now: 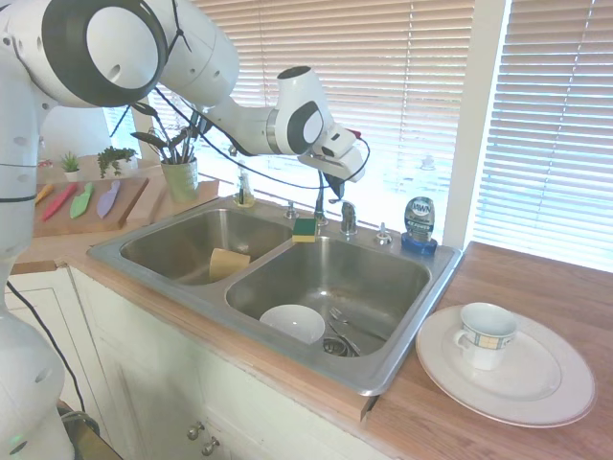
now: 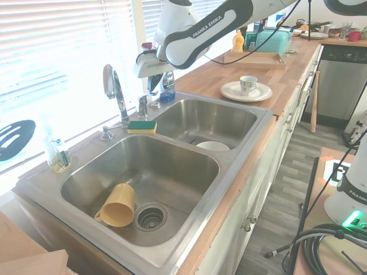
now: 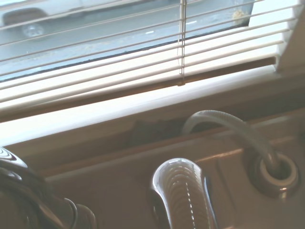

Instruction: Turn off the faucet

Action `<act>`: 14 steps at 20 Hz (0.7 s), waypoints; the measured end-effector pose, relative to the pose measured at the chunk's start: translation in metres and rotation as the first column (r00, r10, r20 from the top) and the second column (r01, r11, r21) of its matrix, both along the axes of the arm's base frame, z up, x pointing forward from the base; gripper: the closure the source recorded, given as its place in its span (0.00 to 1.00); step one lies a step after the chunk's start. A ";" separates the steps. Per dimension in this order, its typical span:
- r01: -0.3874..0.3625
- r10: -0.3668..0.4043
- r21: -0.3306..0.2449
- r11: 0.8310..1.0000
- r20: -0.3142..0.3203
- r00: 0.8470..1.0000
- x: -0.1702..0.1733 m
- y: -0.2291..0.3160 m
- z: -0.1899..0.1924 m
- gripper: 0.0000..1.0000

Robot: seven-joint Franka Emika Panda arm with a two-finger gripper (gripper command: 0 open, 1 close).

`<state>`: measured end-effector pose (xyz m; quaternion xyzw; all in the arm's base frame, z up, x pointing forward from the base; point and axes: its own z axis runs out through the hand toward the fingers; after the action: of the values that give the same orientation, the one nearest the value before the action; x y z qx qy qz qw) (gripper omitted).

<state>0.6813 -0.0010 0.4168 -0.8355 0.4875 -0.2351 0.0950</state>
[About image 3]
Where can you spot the wide white window blind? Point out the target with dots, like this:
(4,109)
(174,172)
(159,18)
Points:
(119,59)

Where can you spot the white pickup truck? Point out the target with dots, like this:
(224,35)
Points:
(43,14)

